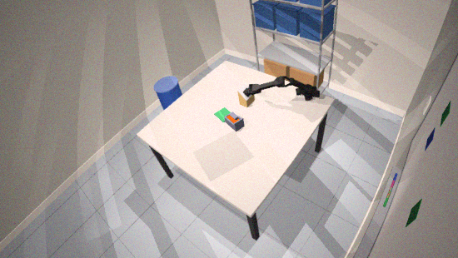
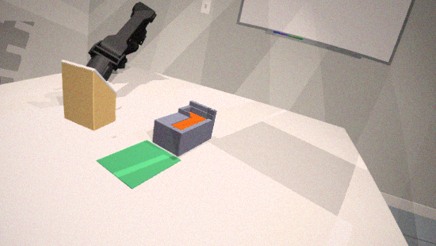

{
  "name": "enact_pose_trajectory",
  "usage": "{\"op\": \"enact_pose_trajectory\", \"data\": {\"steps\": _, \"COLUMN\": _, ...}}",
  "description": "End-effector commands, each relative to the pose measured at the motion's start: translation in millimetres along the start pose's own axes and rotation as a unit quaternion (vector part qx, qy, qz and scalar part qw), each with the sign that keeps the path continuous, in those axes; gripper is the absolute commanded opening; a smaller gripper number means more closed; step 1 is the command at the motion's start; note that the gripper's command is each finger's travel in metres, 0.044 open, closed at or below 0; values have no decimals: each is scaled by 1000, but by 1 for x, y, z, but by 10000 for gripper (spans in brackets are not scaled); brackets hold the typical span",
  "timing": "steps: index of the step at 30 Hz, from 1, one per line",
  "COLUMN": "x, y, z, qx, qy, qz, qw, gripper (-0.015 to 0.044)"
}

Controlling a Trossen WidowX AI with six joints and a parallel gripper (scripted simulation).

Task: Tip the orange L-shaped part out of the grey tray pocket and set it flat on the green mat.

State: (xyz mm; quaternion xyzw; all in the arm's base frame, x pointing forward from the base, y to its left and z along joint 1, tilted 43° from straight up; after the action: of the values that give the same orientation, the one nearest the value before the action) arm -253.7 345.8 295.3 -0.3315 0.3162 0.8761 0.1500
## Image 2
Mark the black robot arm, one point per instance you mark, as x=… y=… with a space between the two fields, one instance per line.
x=109 y=54

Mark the orange l-shaped part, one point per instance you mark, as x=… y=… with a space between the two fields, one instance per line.
x=188 y=122

